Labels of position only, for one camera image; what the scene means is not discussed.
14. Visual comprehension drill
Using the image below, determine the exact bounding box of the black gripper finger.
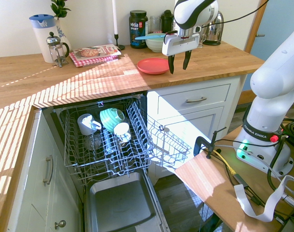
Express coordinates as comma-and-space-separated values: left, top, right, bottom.
182, 49, 193, 71
168, 54, 176, 75

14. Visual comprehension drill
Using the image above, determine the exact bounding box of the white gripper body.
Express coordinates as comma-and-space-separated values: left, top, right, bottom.
162, 32, 201, 57

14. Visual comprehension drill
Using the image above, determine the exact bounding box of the red plastic plate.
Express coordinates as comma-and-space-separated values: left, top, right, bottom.
137, 57, 170, 75

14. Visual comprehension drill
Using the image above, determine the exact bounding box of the grey dishwasher door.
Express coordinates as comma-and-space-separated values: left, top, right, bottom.
84, 168, 171, 232

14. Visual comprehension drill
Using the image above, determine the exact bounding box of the pale green bowl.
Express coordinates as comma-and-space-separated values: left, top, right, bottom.
145, 36, 166, 53

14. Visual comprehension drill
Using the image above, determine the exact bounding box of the black shaker bottle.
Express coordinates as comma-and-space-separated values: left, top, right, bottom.
160, 10, 174, 34

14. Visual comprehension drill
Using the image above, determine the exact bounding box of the blue spatula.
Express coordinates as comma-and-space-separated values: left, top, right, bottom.
134, 33, 167, 41

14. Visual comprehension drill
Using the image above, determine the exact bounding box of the clear glass jar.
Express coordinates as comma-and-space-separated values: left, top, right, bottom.
149, 15, 162, 34

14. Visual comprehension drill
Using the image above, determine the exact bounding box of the stainless steel kettle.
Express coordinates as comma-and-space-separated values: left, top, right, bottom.
201, 10, 224, 46

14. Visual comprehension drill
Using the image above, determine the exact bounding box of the white cabinet drawer front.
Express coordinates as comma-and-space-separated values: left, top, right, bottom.
157, 83, 232, 112

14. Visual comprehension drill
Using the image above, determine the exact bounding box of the black protein powder tub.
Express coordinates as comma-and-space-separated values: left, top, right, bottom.
129, 10, 149, 49

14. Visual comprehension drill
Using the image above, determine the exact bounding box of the black candle holder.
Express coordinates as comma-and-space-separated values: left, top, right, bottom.
113, 33, 126, 51

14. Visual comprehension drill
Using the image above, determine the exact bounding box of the white taper candle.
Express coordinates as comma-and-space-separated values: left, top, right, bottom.
112, 0, 119, 35

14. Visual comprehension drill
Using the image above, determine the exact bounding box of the food processor cookbook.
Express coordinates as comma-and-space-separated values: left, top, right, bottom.
72, 43, 123, 60

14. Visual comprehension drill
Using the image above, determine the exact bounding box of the teal bowl in rack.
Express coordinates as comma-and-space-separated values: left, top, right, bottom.
99, 108, 126, 134

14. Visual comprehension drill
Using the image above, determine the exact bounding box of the white mug dark inside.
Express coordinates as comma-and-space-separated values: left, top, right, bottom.
113, 122, 133, 143

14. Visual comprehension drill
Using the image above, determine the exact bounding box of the black table clamp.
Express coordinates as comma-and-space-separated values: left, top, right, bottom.
193, 127, 227, 160

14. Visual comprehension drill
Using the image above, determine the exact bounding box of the red gingham book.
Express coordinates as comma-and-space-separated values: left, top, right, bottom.
69, 51, 121, 68

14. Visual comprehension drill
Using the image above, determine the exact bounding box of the dark tumbler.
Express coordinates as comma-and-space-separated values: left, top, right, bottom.
102, 129, 119, 156

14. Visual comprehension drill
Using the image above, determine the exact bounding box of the clear drinking glass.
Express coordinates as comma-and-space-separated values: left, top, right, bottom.
83, 133, 103, 151

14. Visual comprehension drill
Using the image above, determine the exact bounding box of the white floral vase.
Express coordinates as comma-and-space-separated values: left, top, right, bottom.
55, 18, 72, 52

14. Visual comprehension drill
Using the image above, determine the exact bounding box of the glass French press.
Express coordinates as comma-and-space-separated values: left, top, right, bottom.
46, 31, 70, 68

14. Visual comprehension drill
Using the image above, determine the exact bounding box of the green plant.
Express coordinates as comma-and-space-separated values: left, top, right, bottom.
50, 0, 71, 20

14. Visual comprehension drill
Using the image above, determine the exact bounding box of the white blue water filter jug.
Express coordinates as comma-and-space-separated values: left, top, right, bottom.
28, 14, 62, 64

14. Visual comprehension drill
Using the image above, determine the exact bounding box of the metal cabinet knob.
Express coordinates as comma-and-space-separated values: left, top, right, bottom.
54, 219, 67, 231

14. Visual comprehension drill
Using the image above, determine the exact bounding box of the metal drawer handle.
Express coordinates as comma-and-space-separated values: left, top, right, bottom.
185, 97, 208, 103

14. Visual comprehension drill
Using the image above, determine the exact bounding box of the black overhead arm cable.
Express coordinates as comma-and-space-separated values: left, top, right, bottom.
201, 0, 270, 28

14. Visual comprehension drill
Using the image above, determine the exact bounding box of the grey wire dishwasher rack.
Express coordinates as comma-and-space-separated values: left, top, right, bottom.
63, 96, 192, 181

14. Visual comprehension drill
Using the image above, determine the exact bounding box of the white mug with handle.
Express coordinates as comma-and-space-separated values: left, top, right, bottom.
77, 113, 102, 136

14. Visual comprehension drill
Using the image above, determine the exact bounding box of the yellow cable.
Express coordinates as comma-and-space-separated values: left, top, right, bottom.
213, 149, 237, 175

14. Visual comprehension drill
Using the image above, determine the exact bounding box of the black cable bundle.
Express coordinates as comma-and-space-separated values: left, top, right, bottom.
280, 117, 294, 150

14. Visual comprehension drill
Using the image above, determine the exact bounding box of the metal cabinet bar handle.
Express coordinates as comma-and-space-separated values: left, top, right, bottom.
42, 155, 54, 186

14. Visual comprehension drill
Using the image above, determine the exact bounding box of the white flat strap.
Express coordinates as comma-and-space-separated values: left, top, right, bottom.
233, 174, 294, 222

